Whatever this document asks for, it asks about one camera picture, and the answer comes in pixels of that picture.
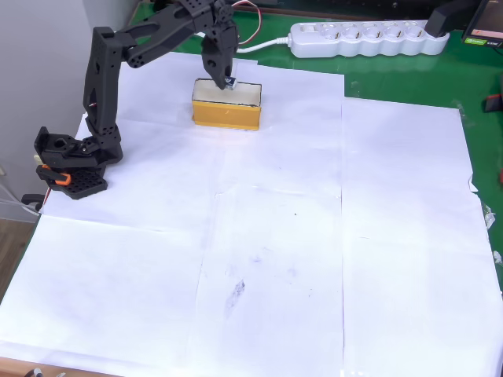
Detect yellow box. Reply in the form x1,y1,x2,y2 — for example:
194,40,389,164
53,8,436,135
191,77,263,133

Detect white paper sheet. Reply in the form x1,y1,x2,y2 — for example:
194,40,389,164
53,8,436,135
214,62,346,197
194,184,346,377
340,97,479,240
39,44,260,232
340,188,503,377
0,214,207,372

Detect white power strip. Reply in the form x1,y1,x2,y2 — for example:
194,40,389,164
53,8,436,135
289,20,451,59

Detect orange black table clamp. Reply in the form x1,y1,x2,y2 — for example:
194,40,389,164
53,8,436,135
37,164,72,186

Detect black power adapter plug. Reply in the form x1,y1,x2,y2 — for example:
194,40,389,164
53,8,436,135
425,0,484,39

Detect black box green label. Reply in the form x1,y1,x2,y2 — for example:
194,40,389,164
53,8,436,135
461,0,503,49

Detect red black small tool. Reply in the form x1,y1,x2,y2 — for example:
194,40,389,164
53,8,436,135
482,93,503,114

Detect white power strip cable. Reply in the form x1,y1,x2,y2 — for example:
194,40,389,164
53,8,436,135
192,31,294,53

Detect red servo cable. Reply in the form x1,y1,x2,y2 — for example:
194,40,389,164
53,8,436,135
231,0,263,46

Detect black clamp handle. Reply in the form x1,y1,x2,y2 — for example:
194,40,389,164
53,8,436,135
21,193,43,213

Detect thin white wall cables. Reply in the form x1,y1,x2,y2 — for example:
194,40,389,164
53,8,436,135
0,182,40,217

